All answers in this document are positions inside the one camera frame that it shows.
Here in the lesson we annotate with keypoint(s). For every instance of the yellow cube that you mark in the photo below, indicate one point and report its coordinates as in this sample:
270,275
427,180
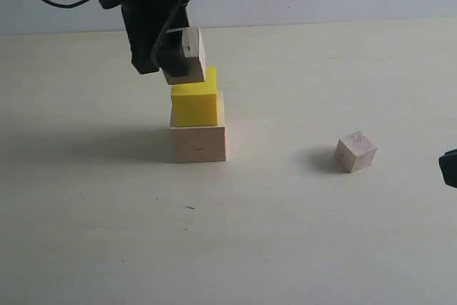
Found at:
196,104

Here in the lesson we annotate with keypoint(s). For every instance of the small wooden cube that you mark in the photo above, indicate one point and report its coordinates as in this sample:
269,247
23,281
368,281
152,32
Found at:
355,151

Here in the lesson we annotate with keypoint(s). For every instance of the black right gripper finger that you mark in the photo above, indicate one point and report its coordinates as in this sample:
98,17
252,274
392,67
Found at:
448,166

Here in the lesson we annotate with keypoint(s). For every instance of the medium wooden cube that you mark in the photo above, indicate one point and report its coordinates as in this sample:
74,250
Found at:
194,53

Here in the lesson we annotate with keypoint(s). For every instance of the large wooden cube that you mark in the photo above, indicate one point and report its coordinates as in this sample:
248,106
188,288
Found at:
196,144

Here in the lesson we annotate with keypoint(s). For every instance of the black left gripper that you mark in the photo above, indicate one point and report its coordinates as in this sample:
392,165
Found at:
171,54

